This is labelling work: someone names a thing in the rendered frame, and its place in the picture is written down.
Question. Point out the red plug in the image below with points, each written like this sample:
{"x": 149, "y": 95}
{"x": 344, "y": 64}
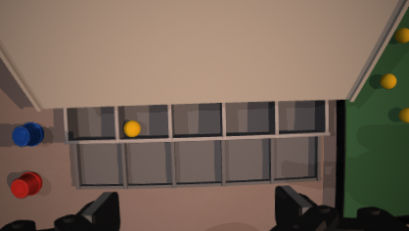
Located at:
{"x": 28, "y": 184}

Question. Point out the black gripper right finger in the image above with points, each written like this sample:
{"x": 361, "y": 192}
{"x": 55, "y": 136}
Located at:
{"x": 299, "y": 213}

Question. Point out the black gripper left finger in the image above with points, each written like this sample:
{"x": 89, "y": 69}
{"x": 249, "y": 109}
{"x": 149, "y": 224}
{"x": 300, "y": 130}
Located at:
{"x": 92, "y": 218}

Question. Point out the green tray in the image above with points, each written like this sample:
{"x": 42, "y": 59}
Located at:
{"x": 375, "y": 160}

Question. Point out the orange ball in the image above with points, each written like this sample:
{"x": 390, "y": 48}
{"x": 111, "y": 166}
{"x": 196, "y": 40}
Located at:
{"x": 404, "y": 115}
{"x": 131, "y": 128}
{"x": 402, "y": 35}
{"x": 388, "y": 81}

